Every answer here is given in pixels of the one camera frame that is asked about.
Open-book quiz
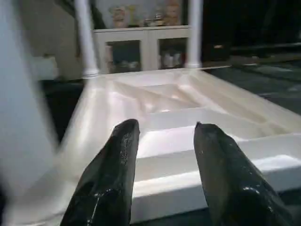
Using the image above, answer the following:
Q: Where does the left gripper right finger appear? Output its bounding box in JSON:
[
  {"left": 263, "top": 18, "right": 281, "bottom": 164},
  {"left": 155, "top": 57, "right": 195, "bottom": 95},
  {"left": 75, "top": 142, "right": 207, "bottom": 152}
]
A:
[{"left": 193, "top": 122, "right": 294, "bottom": 226}]

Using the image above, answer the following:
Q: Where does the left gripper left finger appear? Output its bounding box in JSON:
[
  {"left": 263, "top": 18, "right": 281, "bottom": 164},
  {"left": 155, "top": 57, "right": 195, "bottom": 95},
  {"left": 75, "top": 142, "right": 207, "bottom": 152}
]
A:
[{"left": 60, "top": 119, "right": 141, "bottom": 226}]

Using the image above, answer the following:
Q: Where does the white plastic table top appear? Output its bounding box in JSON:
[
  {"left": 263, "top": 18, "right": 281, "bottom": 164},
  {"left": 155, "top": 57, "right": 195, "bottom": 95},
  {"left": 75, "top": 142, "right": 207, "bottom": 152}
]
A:
[{"left": 7, "top": 67, "right": 301, "bottom": 226}]

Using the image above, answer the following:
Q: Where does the white plastic table leg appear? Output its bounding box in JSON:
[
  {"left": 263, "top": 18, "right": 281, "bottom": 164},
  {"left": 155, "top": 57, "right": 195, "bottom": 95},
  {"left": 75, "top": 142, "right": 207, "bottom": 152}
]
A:
[
  {"left": 74, "top": 0, "right": 100, "bottom": 78},
  {"left": 185, "top": 0, "right": 204, "bottom": 69},
  {"left": 0, "top": 0, "right": 64, "bottom": 198}
]

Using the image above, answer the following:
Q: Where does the white box appliance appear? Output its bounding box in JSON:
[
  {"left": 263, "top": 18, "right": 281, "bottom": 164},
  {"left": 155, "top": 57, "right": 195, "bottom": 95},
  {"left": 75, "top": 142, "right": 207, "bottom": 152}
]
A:
[{"left": 31, "top": 56, "right": 61, "bottom": 81}]

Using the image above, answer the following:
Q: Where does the white glass door cabinet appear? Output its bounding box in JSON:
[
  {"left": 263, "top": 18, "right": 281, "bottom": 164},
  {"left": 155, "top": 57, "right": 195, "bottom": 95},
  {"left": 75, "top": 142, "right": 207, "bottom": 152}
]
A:
[{"left": 93, "top": 26, "right": 191, "bottom": 74}]

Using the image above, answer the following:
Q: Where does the beige plush toy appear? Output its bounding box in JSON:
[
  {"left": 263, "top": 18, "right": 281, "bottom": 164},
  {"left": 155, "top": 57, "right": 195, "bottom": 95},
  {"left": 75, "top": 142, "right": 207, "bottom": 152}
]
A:
[
  {"left": 165, "top": 2, "right": 184, "bottom": 25},
  {"left": 111, "top": 6, "right": 130, "bottom": 28}
]

